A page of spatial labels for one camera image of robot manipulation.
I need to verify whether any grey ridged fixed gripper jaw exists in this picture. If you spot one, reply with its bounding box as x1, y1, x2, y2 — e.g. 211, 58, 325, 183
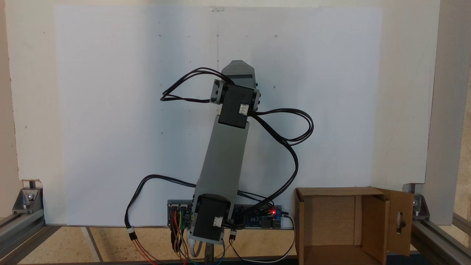
222, 61, 256, 75

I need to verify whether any white paper sheet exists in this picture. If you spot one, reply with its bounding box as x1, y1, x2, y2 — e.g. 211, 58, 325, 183
216, 6, 384, 221
54, 6, 218, 227

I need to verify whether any grey board mounting plate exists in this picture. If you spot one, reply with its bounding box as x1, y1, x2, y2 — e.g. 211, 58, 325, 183
167, 199, 284, 230

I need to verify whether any blue circuit board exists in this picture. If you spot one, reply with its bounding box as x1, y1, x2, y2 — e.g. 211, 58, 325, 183
234, 205, 283, 229

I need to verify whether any servo controller circuit board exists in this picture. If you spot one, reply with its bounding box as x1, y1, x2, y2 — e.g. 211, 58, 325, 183
168, 201, 194, 227

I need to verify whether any brown cardboard box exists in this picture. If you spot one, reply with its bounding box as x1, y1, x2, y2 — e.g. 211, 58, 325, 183
294, 186, 414, 265

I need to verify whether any black servo cable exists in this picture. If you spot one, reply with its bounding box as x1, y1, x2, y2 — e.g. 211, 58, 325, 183
248, 108, 314, 221
160, 67, 236, 103

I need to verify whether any white cable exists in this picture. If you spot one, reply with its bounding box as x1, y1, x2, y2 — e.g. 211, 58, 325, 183
231, 213, 297, 264

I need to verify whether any green jumper wire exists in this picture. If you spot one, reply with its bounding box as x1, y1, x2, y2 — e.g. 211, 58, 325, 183
177, 212, 195, 265

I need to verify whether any orange jumper wire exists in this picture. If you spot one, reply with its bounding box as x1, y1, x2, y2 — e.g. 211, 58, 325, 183
131, 237, 160, 265

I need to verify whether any grey metal corner bracket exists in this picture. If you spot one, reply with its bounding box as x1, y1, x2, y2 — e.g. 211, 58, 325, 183
13, 180, 43, 215
403, 183, 430, 220

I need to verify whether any aluminium frame post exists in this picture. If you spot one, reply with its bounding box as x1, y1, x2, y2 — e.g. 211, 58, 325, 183
0, 211, 62, 265
409, 212, 471, 265

